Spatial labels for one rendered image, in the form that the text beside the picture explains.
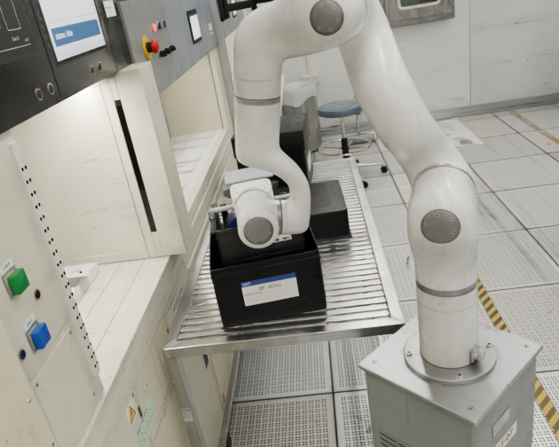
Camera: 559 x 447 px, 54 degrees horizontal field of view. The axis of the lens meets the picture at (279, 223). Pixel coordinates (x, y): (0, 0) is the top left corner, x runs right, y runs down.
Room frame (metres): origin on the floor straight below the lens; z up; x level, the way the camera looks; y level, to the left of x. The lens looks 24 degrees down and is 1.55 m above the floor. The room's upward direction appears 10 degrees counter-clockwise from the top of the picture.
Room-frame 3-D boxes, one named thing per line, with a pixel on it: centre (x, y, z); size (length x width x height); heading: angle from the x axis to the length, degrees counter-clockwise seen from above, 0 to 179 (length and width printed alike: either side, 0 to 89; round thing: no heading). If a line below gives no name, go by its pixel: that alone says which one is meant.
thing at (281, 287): (1.32, 0.06, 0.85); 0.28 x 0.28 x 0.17; 2
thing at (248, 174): (1.32, 0.06, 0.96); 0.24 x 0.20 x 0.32; 92
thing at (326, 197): (1.72, -0.09, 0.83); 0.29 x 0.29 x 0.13; 86
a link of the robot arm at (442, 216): (0.90, -0.30, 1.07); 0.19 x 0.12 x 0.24; 158
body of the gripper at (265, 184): (1.21, 0.05, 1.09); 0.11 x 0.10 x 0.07; 2
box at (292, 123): (2.19, -0.03, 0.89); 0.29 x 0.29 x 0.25; 79
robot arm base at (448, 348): (0.93, -0.31, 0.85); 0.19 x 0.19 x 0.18
